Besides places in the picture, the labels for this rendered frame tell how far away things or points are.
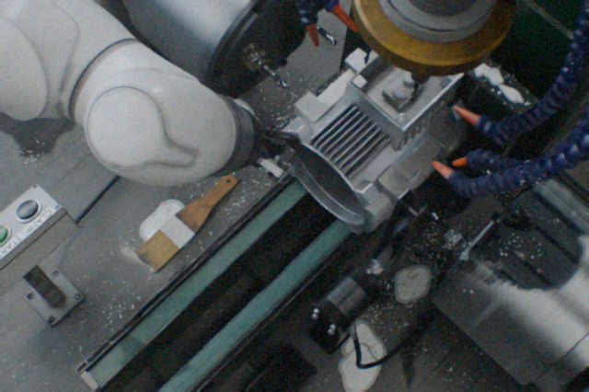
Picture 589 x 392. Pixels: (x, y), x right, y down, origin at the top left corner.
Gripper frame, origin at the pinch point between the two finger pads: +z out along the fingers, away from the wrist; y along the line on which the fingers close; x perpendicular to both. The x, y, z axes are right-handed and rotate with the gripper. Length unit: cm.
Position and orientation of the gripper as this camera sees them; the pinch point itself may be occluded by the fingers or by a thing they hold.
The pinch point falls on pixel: (280, 144)
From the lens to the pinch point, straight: 111.0
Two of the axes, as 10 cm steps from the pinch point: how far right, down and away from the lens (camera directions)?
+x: -6.3, 7.5, 2.3
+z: 3.1, -0.2, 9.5
